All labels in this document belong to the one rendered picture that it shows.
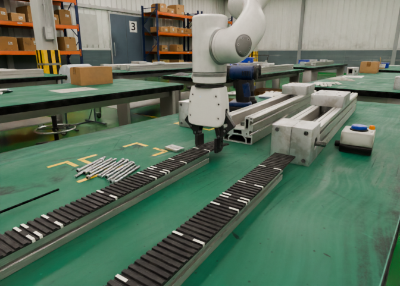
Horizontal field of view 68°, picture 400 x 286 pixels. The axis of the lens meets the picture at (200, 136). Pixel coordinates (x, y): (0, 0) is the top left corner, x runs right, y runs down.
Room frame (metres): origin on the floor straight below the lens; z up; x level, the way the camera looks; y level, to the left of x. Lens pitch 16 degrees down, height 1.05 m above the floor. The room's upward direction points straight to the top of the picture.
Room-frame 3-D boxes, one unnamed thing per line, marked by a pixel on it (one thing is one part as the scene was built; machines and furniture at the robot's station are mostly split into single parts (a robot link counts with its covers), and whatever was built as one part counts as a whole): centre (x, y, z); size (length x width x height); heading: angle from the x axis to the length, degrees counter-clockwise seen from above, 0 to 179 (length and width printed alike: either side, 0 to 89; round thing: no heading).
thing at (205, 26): (0.75, -0.03, 1.07); 0.09 x 0.08 x 0.13; 38
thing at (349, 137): (0.82, -0.44, 0.81); 0.10 x 0.08 x 0.06; 57
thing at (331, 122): (1.12, -0.49, 0.82); 0.80 x 0.10 x 0.09; 147
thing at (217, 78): (0.75, -0.02, 0.99); 0.09 x 0.08 x 0.03; 57
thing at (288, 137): (0.74, -0.26, 0.83); 0.12 x 0.09 x 0.10; 57
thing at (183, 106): (1.12, 0.01, 0.83); 0.11 x 0.10 x 0.10; 54
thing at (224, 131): (0.73, -0.06, 0.83); 0.03 x 0.03 x 0.07; 57
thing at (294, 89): (1.44, -0.47, 0.87); 0.16 x 0.11 x 0.07; 147
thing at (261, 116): (1.23, -0.34, 0.82); 0.80 x 0.10 x 0.09; 147
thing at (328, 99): (1.12, -0.49, 0.87); 0.16 x 0.11 x 0.07; 147
